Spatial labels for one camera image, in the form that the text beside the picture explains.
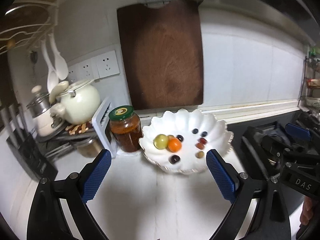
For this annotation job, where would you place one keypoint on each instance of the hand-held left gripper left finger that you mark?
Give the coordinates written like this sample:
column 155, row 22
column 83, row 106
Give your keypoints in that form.
column 96, row 177

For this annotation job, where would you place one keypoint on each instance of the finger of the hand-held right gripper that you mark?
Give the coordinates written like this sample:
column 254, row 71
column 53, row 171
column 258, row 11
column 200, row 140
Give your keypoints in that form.
column 277, row 150
column 298, row 131

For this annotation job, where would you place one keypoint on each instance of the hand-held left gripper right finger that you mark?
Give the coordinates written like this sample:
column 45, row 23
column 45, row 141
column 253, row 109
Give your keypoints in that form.
column 221, row 177

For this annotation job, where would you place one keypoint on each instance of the tan longan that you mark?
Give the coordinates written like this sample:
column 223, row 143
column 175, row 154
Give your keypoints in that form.
column 199, row 154
column 171, row 136

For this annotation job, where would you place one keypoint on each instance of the red date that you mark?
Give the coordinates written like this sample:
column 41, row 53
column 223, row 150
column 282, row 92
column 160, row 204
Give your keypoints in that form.
column 202, row 140
column 198, row 145

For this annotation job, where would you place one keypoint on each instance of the blueberry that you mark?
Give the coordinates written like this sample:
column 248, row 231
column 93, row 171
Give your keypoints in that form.
column 195, row 130
column 204, row 133

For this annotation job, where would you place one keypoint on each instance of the dark purple grape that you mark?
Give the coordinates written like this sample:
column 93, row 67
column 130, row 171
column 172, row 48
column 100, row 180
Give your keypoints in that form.
column 174, row 158
column 179, row 137

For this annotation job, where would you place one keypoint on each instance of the white scalloped bowl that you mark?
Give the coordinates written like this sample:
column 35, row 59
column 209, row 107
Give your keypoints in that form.
column 212, row 123

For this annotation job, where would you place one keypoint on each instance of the orange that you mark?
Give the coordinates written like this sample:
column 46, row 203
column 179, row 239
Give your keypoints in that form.
column 174, row 145

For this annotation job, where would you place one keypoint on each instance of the yellow-green round fruit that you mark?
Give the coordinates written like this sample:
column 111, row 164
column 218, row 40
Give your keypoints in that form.
column 161, row 141

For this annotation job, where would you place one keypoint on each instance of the person's right hand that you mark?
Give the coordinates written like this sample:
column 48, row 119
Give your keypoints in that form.
column 306, row 211

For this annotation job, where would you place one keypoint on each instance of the black burner grate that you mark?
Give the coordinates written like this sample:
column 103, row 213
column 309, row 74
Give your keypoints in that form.
column 252, row 136

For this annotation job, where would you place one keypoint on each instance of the black glass cooktop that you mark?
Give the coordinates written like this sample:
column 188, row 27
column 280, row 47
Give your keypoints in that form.
column 237, row 130

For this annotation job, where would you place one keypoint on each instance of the wooden slat trivet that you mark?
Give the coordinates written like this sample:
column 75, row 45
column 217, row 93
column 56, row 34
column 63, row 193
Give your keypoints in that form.
column 78, row 127

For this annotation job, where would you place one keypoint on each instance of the glass jar of red sauce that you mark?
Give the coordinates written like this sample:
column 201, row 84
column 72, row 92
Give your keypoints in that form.
column 126, row 132

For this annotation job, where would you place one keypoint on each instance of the black knife block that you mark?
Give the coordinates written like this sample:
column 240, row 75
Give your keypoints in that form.
column 32, row 157

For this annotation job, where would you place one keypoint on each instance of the small white pot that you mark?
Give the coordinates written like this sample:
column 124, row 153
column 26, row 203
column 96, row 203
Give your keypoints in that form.
column 45, row 126

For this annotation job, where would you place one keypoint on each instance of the cream ceramic pot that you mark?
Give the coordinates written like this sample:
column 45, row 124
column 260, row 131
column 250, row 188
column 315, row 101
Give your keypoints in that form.
column 80, row 102

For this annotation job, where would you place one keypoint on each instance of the steel pot with glass lid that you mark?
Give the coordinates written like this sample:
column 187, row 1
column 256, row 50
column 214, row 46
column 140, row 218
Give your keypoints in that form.
column 38, row 103

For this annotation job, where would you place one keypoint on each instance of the cream ceramic ladle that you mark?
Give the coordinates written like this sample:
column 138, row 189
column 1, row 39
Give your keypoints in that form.
column 58, row 91

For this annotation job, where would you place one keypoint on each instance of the white plastic spoon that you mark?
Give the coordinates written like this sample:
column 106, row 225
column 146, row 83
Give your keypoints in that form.
column 61, row 65
column 52, row 77

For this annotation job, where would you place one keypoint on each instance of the black steel range hood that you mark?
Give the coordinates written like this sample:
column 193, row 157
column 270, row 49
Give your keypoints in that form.
column 262, row 2

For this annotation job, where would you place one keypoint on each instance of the brown wooden cutting board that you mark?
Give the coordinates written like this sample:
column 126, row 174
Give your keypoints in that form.
column 162, row 55

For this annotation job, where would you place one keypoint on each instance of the round wooden board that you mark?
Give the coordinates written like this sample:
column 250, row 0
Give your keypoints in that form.
column 22, row 17

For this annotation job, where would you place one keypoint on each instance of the white plastic frame stand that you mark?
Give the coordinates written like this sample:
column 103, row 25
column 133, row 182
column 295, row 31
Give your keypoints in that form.
column 100, row 127

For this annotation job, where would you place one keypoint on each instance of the white wall socket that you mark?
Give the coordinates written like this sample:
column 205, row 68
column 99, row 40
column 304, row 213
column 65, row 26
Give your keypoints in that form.
column 73, row 73
column 107, row 65
column 88, row 70

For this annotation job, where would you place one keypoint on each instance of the grey wall hook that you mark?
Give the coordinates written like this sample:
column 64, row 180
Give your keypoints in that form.
column 155, row 1

